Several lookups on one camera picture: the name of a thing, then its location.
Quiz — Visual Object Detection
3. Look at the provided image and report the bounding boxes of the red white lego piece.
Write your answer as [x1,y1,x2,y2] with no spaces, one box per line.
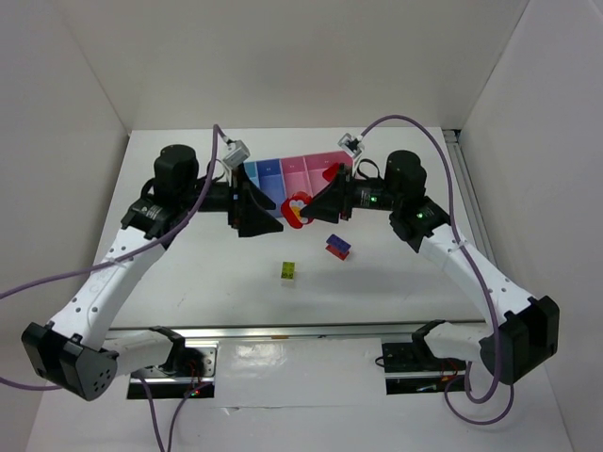
[281,191,313,229]

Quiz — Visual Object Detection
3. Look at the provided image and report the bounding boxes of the red lego brick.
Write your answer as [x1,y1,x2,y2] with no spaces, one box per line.
[322,163,340,184]

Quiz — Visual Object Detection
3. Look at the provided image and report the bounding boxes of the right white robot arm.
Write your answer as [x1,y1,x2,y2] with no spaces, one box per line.
[301,151,560,385]

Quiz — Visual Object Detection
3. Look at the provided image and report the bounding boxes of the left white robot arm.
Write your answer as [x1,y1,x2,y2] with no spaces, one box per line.
[22,140,284,401]

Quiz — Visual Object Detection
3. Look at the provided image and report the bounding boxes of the dark blue bin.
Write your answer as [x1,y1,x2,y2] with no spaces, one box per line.
[256,158,286,218]

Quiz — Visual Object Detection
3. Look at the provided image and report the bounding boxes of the blue lego brick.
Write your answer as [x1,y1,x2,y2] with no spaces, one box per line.
[326,234,350,253]

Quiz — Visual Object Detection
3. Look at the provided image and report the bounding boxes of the light blue bin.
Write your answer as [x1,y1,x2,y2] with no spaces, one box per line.
[244,161,260,187]

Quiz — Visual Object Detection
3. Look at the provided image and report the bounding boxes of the large pink bin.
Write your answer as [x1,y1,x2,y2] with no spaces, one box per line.
[303,151,352,196]

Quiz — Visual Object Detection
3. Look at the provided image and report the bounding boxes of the small pink bin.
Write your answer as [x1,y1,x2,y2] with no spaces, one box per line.
[280,156,314,199]

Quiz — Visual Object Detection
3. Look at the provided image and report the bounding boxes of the red lego under blue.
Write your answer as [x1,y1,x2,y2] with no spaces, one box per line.
[326,245,350,261]

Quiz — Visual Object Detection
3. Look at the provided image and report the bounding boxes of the yellow green lego block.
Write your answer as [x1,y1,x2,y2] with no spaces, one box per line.
[280,262,296,286]

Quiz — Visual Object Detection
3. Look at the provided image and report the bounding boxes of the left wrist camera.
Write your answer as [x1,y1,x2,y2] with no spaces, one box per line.
[222,140,251,170]

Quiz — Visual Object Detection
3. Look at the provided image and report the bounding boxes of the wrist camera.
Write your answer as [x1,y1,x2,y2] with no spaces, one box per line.
[337,133,365,159]
[222,140,251,170]

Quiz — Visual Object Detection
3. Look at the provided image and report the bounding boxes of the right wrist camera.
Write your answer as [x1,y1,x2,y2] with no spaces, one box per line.
[337,133,365,159]

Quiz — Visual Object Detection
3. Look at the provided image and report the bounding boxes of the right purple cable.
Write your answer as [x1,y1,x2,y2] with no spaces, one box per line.
[357,115,517,425]

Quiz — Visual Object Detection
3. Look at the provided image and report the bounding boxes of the aluminium front rail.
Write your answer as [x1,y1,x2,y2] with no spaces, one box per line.
[106,320,486,343]

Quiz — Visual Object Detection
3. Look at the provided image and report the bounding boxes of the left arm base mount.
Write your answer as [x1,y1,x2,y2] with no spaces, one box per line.
[126,340,218,400]

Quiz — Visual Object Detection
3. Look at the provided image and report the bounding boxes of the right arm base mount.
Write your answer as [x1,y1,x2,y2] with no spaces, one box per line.
[374,343,466,396]

